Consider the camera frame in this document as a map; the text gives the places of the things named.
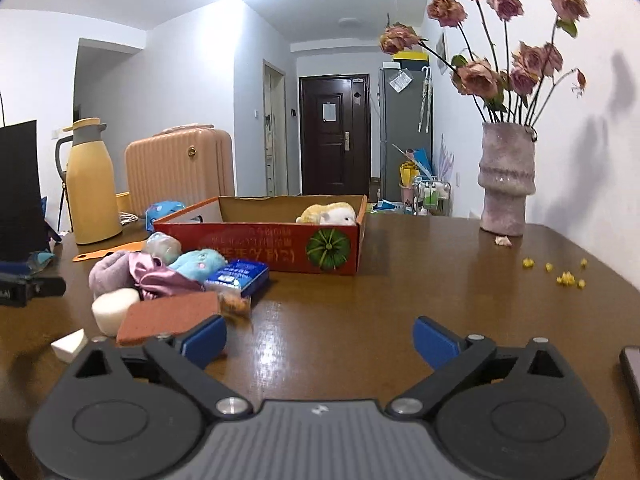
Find dark brown entrance door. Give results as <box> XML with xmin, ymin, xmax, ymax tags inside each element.
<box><xmin>298</xmin><ymin>74</ymin><xmax>372</xmax><ymax>197</ymax></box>

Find pink ceramic vase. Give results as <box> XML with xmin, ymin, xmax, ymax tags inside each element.
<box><xmin>477</xmin><ymin>122</ymin><xmax>538</xmax><ymax>237</ymax></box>

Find small snack packet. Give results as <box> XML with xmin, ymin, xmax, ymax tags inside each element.
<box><xmin>218</xmin><ymin>292</ymin><xmax>251</xmax><ymax>318</ymax></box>

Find pink ribbed suitcase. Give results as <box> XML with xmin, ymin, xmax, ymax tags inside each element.
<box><xmin>125</xmin><ymin>124</ymin><xmax>235</xmax><ymax>213</ymax></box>

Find purple towel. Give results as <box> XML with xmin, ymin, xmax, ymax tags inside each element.
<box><xmin>89</xmin><ymin>251</ymin><xmax>146</xmax><ymax>296</ymax></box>

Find light blue fluffy scrunchie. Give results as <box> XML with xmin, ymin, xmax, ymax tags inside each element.
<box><xmin>169</xmin><ymin>249</ymin><xmax>226</xmax><ymax>281</ymax></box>

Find black tripod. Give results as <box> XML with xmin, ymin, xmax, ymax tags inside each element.
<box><xmin>56</xmin><ymin>172</ymin><xmax>70</xmax><ymax>233</ymax></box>

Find grey refrigerator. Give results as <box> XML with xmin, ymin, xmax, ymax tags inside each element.
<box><xmin>378</xmin><ymin>62</ymin><xmax>434</xmax><ymax>204</ymax></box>

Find black monitor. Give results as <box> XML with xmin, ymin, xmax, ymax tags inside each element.
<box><xmin>0</xmin><ymin>120</ymin><xmax>52</xmax><ymax>262</ymax></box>

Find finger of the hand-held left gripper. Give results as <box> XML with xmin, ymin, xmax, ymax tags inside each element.
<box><xmin>24</xmin><ymin>275</ymin><xmax>67</xmax><ymax>307</ymax></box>

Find teal cloth scrap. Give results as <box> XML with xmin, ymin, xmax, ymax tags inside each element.
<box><xmin>29</xmin><ymin>250</ymin><xmax>59</xmax><ymax>273</ymax></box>

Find pink satin scrunchie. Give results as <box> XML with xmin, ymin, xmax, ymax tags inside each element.
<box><xmin>127</xmin><ymin>252</ymin><xmax>203</xmax><ymax>301</ymax></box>

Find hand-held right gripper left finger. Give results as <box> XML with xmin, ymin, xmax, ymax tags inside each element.
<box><xmin>62</xmin><ymin>315</ymin><xmax>253</xmax><ymax>419</ymax></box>

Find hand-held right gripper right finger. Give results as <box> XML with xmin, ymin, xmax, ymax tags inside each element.
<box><xmin>384</xmin><ymin>316</ymin><xmax>585</xmax><ymax>420</ymax></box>

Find bunch of dried pink roses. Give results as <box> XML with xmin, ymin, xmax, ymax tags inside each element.
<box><xmin>378</xmin><ymin>0</ymin><xmax>591</xmax><ymax>127</ymax></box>

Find white folded umbrella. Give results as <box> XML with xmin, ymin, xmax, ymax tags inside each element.
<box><xmin>417</xmin><ymin>65</ymin><xmax>434</xmax><ymax>134</ymax></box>

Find blue printed plastic pack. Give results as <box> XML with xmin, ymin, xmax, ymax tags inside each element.
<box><xmin>146</xmin><ymin>200</ymin><xmax>186</xmax><ymax>233</ymax></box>

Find white wedge sponge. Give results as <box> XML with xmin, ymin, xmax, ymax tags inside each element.
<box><xmin>51</xmin><ymin>329</ymin><xmax>88</xmax><ymax>363</ymax></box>

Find red cardboard box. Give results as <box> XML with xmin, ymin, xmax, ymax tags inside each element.
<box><xmin>153</xmin><ymin>194</ymin><xmax>368</xmax><ymax>276</ymax></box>

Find blue tissue packet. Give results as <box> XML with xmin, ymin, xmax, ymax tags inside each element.
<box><xmin>204</xmin><ymin>259</ymin><xmax>270</xmax><ymax>308</ymax></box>

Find yellow thermos jug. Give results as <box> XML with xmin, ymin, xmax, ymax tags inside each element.
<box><xmin>55</xmin><ymin>118</ymin><xmax>124</xmax><ymax>246</ymax></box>

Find yellow white plush hamster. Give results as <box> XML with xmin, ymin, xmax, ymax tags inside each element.
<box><xmin>296</xmin><ymin>202</ymin><xmax>357</xmax><ymax>226</ymax></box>

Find scattered yellow crumbs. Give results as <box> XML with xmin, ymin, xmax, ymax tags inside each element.
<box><xmin>522</xmin><ymin>257</ymin><xmax>589</xmax><ymax>290</ymax></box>

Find wire storage cart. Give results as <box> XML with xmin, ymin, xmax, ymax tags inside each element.
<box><xmin>412</xmin><ymin>175</ymin><xmax>452</xmax><ymax>217</ymax></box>

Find brown rectangular sponge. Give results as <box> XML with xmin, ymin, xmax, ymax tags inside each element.
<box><xmin>116</xmin><ymin>291</ymin><xmax>223</xmax><ymax>347</ymax></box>

